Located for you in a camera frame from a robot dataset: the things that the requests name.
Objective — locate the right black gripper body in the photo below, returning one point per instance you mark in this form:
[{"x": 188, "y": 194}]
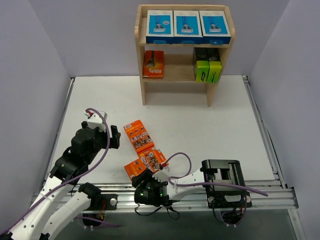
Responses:
[{"x": 139, "y": 180}]

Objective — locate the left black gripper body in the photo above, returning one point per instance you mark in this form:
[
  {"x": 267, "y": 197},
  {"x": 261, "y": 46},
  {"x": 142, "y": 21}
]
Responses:
[{"x": 114, "y": 136}]

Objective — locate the orange razor pack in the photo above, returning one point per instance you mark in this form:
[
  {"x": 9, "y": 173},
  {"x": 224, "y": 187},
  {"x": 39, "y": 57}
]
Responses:
[
  {"x": 139, "y": 136},
  {"x": 151, "y": 159},
  {"x": 153, "y": 65}
]

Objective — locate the orange razor pack front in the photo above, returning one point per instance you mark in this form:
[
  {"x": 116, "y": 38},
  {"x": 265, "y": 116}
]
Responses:
[{"x": 151, "y": 159}]

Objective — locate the orange razor pack top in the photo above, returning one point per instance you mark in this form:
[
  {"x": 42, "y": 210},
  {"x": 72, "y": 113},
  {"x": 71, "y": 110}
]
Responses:
[{"x": 153, "y": 65}]

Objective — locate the black green Gillette box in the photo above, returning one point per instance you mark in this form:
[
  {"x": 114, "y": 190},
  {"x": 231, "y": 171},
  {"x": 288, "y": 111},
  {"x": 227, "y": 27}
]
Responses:
[
  {"x": 215, "y": 66},
  {"x": 200, "y": 65}
]

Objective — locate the white Harry's razor blister pack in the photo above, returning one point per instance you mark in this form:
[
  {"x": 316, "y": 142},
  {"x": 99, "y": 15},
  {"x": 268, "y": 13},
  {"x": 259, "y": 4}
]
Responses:
[{"x": 159, "y": 27}]

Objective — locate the blue Harry's razor box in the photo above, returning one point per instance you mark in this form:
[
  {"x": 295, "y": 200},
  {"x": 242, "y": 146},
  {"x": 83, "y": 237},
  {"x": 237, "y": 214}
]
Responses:
[
  {"x": 187, "y": 27},
  {"x": 214, "y": 27}
]

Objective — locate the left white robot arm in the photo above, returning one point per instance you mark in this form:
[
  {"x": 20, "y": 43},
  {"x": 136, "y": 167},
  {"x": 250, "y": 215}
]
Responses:
[{"x": 43, "y": 220}]

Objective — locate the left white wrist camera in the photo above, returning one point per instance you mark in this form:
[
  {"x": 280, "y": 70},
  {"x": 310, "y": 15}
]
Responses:
[{"x": 95, "y": 121}]

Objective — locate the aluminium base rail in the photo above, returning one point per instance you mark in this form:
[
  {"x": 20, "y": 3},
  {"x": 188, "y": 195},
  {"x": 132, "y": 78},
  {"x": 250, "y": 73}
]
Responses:
[{"x": 120, "y": 197}]

